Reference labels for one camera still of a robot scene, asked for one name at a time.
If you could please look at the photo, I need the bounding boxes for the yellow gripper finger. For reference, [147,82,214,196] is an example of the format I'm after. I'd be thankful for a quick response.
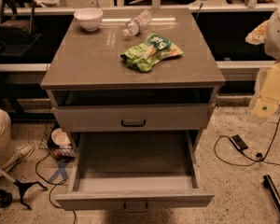
[252,62,280,119]

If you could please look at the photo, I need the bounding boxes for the black cable left floor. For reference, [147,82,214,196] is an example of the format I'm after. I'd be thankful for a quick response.
[35,151,77,224]

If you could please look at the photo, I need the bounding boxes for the black tripod stand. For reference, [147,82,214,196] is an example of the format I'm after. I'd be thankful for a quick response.
[0,161,49,211]

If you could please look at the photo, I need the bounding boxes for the white bowl in basket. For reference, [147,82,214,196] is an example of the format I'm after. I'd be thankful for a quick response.
[51,128,70,146]

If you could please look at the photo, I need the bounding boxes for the person's leg beige trousers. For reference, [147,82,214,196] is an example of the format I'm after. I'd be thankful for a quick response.
[0,109,16,169]

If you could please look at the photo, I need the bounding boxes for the drawer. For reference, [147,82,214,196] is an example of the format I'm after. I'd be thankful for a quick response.
[56,131,214,212]
[52,104,215,133]

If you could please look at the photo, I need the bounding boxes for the black cable right floor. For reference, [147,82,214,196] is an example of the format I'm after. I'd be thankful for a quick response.
[213,101,280,169]

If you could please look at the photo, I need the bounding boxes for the black cable floor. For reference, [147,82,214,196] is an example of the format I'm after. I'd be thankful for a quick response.
[213,101,280,169]
[35,151,77,224]

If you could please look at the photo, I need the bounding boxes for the grey drawer cabinet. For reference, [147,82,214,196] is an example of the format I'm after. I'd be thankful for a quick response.
[41,8,225,151]

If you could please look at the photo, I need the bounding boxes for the black phone on floor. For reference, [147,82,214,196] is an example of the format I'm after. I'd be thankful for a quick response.
[230,134,248,151]

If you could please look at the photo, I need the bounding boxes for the wire basket with items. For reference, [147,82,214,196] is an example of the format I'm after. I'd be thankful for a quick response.
[39,119,75,160]

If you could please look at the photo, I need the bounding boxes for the black bar on floor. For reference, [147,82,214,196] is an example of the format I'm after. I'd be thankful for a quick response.
[263,175,280,213]

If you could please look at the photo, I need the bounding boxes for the black chair left background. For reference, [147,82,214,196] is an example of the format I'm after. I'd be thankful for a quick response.
[0,0,41,59]

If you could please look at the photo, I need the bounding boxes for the clear plastic water bottle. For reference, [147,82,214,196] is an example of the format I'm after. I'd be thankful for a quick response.
[122,10,152,37]

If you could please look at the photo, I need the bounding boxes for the white sneaker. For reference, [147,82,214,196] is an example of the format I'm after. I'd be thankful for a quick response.
[0,143,35,172]

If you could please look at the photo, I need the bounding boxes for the green chip bag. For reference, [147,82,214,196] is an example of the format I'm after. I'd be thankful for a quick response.
[120,33,184,73]

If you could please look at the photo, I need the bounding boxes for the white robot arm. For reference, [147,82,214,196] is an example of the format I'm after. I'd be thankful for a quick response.
[245,6,280,119]

